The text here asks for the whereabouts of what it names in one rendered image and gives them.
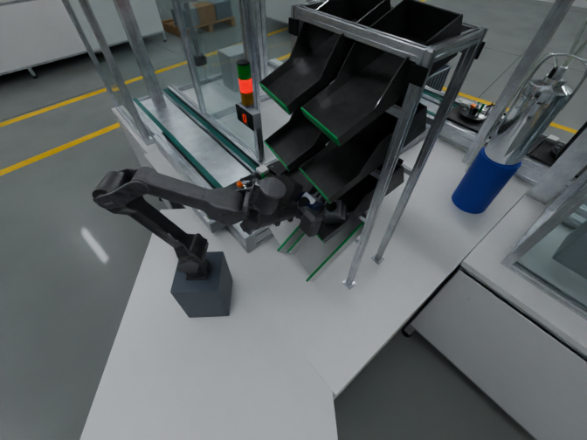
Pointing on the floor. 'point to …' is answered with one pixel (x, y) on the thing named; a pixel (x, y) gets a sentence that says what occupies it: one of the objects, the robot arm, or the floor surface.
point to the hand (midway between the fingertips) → (307, 202)
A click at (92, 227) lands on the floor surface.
